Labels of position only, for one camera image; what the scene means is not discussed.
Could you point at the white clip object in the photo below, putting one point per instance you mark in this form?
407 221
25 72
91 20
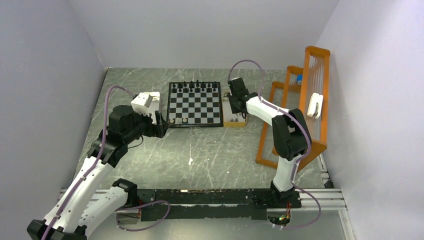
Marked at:
314 109

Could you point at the yellow tray of white pieces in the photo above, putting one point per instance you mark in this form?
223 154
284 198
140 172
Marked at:
231 120

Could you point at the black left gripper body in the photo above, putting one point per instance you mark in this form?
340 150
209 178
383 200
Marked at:
142 125

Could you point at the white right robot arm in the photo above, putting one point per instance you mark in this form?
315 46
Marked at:
291 137

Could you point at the black white chess board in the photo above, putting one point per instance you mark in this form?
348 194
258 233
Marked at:
203 109

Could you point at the silver metal tray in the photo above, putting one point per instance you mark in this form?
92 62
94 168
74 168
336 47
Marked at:
149 101

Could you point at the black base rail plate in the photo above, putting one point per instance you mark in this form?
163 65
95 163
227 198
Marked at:
181 204

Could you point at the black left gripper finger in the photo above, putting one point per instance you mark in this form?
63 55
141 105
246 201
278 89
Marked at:
165 125
158 127

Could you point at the blue cap bottle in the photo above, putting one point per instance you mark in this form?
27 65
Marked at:
299 79

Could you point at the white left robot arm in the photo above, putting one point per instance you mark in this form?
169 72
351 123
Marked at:
73 218

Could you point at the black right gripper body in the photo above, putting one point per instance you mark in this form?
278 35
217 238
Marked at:
232 99

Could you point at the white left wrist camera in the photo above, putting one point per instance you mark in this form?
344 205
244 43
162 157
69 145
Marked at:
137 108

